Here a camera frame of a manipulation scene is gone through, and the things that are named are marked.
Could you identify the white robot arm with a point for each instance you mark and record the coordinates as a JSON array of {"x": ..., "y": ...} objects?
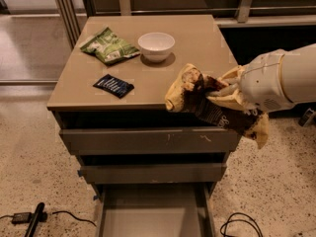
[{"x": 298, "y": 74}]

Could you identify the black power adapter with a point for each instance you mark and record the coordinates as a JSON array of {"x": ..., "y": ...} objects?
[{"x": 21, "y": 217}]

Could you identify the dark blue snack packet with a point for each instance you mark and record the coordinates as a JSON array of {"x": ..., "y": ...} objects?
[{"x": 113, "y": 85}]

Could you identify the grey drawer cabinet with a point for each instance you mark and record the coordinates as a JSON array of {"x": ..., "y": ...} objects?
[{"x": 77, "y": 104}]

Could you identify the open bottom drawer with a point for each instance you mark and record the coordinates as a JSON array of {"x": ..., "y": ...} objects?
[{"x": 160, "y": 210}]

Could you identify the middle drawer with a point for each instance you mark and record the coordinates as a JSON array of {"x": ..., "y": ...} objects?
[{"x": 153, "y": 174}]

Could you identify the white bowl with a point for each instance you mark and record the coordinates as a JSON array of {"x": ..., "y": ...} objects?
[{"x": 156, "y": 47}]

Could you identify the grey object right floor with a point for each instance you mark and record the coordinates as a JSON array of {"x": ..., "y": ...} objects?
[{"x": 308, "y": 116}]

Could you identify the black bar on floor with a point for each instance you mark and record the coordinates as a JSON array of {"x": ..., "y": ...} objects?
[{"x": 38, "y": 216}]

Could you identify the green chip bag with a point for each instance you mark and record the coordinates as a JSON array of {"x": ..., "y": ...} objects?
[{"x": 108, "y": 47}]

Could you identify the top drawer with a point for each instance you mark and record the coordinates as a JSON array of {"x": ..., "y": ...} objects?
[{"x": 129, "y": 141}]

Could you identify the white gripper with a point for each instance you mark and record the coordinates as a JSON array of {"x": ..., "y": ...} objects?
[{"x": 263, "y": 81}]

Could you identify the metal shelf frame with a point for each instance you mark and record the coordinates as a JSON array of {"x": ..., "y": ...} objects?
[{"x": 229, "y": 13}]

